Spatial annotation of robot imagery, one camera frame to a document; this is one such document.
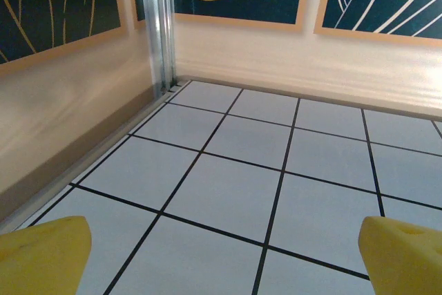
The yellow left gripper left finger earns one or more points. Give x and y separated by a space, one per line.
41 257

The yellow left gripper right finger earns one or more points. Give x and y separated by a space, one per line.
404 260

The aluminium corner post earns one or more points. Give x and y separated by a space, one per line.
157 32

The navy panel cream disc gold lines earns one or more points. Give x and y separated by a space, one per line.
52 5

